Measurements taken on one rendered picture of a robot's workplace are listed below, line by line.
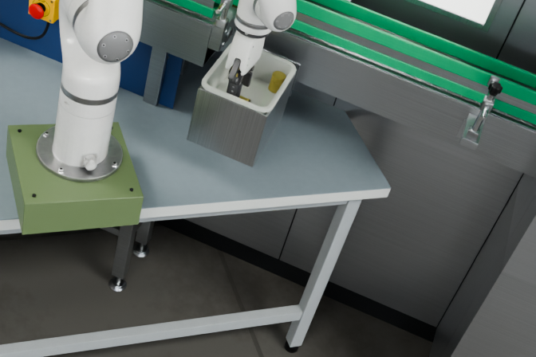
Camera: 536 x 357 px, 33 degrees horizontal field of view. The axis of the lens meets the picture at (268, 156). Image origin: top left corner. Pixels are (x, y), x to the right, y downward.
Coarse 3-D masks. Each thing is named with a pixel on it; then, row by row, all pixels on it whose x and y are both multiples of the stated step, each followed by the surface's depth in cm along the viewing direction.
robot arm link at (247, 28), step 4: (236, 12) 193; (236, 16) 192; (236, 20) 193; (240, 20) 191; (236, 24) 193; (240, 24) 192; (244, 24) 191; (248, 24) 190; (240, 28) 192; (244, 28) 191; (248, 28) 191; (252, 28) 191; (256, 28) 191; (260, 28) 191; (264, 28) 191; (248, 32) 191; (252, 32) 191; (256, 32) 191; (260, 32) 192; (264, 32) 192; (268, 32) 193
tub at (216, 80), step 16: (224, 64) 213; (256, 64) 218; (272, 64) 217; (288, 64) 215; (208, 80) 204; (224, 80) 216; (256, 80) 219; (288, 80) 210; (224, 96) 200; (256, 96) 214; (272, 96) 216
